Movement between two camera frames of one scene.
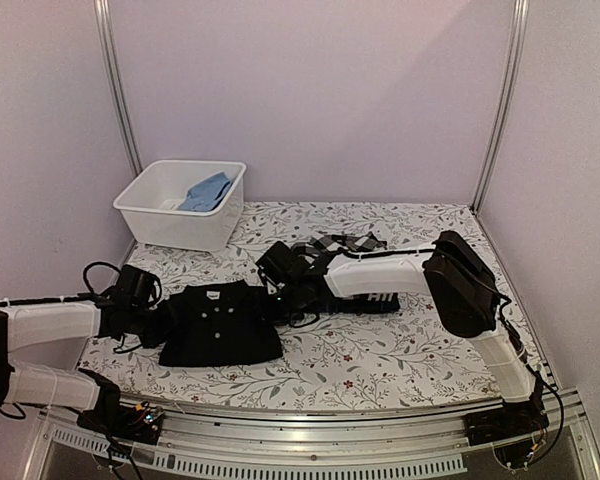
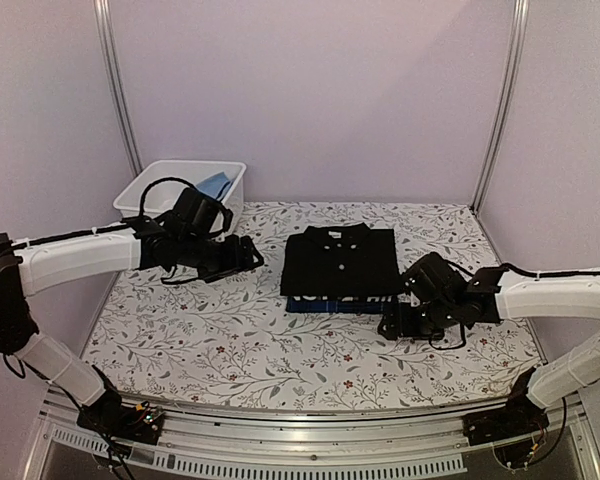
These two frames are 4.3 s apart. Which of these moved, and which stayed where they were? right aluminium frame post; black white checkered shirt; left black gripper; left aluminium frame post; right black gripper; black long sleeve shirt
Moved: right black gripper; black white checkered shirt; left black gripper; black long sleeve shirt
Stayed: left aluminium frame post; right aluminium frame post
